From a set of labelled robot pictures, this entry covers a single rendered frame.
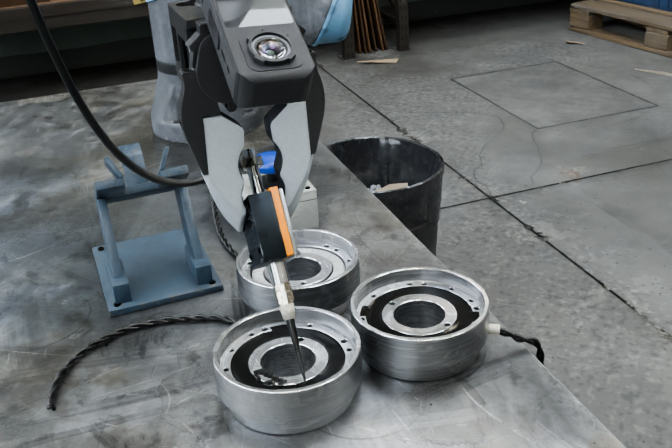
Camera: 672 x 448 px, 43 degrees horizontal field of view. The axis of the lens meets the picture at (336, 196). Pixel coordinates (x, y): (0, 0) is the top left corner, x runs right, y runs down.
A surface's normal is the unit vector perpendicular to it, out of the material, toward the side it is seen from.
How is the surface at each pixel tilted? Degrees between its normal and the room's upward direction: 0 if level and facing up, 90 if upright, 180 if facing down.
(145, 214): 0
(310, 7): 94
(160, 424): 0
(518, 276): 0
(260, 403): 90
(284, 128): 90
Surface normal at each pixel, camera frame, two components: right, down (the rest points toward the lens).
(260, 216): 0.26, -0.20
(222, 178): 0.36, 0.38
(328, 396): 0.57, 0.32
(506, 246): -0.05, -0.91
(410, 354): -0.22, 0.42
